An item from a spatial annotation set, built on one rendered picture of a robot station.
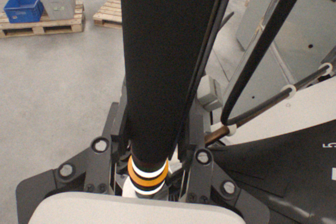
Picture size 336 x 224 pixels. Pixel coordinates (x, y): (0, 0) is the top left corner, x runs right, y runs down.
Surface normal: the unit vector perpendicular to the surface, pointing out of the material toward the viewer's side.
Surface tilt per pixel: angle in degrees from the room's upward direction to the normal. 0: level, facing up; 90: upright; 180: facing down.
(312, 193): 45
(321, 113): 50
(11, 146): 0
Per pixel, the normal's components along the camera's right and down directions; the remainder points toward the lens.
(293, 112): -0.68, -0.51
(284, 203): -0.39, -0.88
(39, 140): 0.12, -0.63
